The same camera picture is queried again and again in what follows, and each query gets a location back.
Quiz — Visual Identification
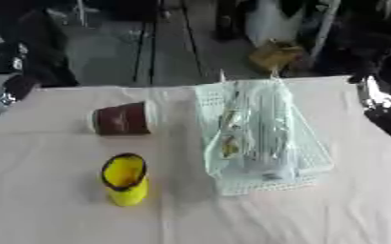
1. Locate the tan cardboard box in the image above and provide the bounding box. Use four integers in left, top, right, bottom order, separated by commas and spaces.
247, 39, 306, 73

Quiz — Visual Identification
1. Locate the clear plastic bag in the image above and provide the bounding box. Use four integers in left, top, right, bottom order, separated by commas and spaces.
202, 69, 302, 182

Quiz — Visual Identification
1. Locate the yellow cup with black rim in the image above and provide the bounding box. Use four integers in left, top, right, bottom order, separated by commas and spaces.
98, 152, 151, 208

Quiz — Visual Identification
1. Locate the pale perforated plastic basket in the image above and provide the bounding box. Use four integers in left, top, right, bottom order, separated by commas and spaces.
194, 77, 336, 196

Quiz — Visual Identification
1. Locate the brown paper cup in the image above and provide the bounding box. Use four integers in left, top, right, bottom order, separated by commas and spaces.
85, 100, 159, 136

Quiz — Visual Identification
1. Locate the black tripod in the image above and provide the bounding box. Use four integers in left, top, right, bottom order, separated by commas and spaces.
130, 0, 206, 86

